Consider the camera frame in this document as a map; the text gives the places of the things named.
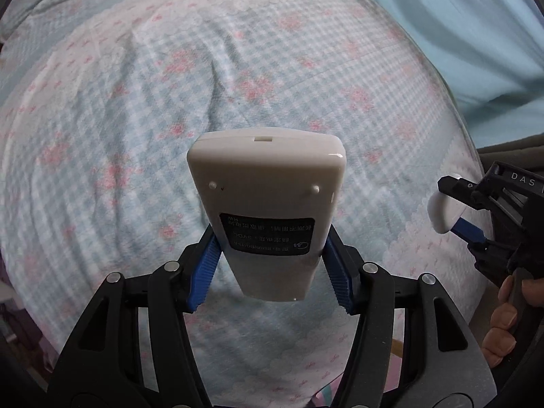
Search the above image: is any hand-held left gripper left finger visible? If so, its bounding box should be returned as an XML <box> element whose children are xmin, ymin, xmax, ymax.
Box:
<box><xmin>45</xmin><ymin>223</ymin><xmax>222</xmax><ymax>408</ymax></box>

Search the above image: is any white earbud case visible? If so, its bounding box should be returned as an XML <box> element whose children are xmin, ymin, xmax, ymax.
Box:
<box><xmin>427</xmin><ymin>173</ymin><xmax>466</xmax><ymax>234</ymax></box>

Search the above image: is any grey brown curtain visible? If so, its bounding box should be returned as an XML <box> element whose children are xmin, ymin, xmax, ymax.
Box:
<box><xmin>476</xmin><ymin>135</ymin><xmax>544</xmax><ymax>179</ymax></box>

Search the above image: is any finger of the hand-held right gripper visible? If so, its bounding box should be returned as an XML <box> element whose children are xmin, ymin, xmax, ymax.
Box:
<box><xmin>438</xmin><ymin>160</ymin><xmax>544</xmax><ymax>212</ymax></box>
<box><xmin>453</xmin><ymin>217</ymin><xmax>519</xmax><ymax>287</ymax></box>

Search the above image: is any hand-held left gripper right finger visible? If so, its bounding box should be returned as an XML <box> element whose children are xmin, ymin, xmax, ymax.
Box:
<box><xmin>321</xmin><ymin>223</ymin><xmax>498</xmax><ymax>408</ymax></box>

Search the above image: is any floral checked bed sheet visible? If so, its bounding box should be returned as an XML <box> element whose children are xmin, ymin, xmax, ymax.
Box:
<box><xmin>0</xmin><ymin>0</ymin><xmax>489</xmax><ymax>408</ymax></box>

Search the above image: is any light blue hanging cloth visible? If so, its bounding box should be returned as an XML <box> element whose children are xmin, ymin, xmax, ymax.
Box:
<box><xmin>331</xmin><ymin>0</ymin><xmax>544</xmax><ymax>147</ymax></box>

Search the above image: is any person's right hand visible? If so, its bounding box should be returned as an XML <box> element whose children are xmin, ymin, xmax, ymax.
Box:
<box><xmin>481</xmin><ymin>274</ymin><xmax>519</xmax><ymax>369</ymax></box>

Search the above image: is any white remote control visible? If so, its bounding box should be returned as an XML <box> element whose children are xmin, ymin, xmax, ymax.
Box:
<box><xmin>187</xmin><ymin>131</ymin><xmax>346</xmax><ymax>302</ymax></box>

